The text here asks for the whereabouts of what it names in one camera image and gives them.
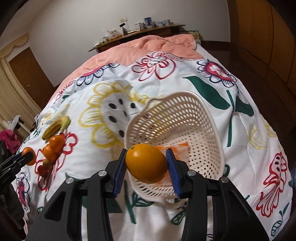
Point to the pink quilt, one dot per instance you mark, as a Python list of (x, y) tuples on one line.
[(138, 47)]

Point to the patterned pillow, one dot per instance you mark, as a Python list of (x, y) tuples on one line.
[(193, 37)]

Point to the white rack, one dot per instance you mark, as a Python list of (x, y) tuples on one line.
[(16, 121)]

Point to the beige curtain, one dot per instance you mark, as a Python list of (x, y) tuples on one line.
[(11, 92)]

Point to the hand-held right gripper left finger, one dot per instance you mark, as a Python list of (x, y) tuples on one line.
[(120, 172)]

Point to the wooden wardrobe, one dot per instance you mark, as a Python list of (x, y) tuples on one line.
[(266, 34)]

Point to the small red tomato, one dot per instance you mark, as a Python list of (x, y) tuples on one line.
[(43, 169)]

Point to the banana bunch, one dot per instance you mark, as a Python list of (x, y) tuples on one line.
[(52, 129)]

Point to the brown wooden door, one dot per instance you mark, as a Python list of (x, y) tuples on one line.
[(27, 69)]

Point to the orange plastic packet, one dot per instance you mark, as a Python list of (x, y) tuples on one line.
[(180, 150)]

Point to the white plastic basket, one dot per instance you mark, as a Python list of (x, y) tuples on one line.
[(173, 111)]

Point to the row of small cups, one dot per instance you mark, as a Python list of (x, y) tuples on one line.
[(164, 22)]

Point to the small tangerine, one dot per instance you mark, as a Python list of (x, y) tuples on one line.
[(50, 153), (57, 142), (29, 160)]

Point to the small black sign stand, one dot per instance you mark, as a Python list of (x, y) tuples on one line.
[(123, 29)]

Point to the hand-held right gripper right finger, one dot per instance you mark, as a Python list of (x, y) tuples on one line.
[(173, 172)]

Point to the wooden headboard shelf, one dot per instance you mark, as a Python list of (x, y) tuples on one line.
[(131, 37)]

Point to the clear glass jar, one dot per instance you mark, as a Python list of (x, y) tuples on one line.
[(139, 26)]

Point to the pink fluffy cloth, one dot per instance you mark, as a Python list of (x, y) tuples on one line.
[(8, 139)]

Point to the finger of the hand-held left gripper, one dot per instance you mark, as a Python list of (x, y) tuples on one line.
[(22, 157)]

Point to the group of small jars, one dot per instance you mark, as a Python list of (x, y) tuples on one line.
[(109, 38)]

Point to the floral printed blanket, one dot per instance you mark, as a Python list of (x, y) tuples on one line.
[(254, 150)]

